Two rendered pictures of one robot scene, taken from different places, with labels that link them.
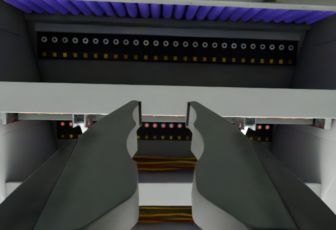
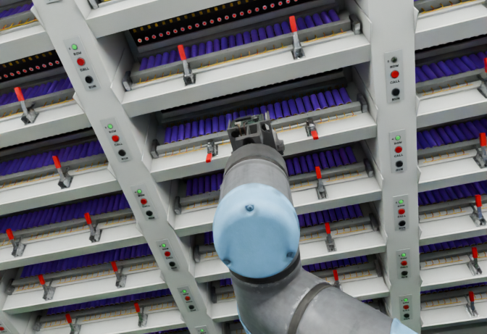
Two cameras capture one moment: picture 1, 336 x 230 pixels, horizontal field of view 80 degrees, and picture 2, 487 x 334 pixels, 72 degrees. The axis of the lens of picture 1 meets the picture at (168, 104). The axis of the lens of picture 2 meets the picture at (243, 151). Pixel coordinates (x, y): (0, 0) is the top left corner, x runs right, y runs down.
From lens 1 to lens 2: 0.61 m
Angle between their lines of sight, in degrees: 51
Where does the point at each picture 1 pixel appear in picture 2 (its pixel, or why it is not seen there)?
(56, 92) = (314, 69)
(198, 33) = (231, 99)
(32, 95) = (328, 64)
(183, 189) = (208, 1)
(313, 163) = (105, 45)
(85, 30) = (308, 81)
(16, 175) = not seen: outside the picture
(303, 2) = (190, 143)
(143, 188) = not seen: outside the picture
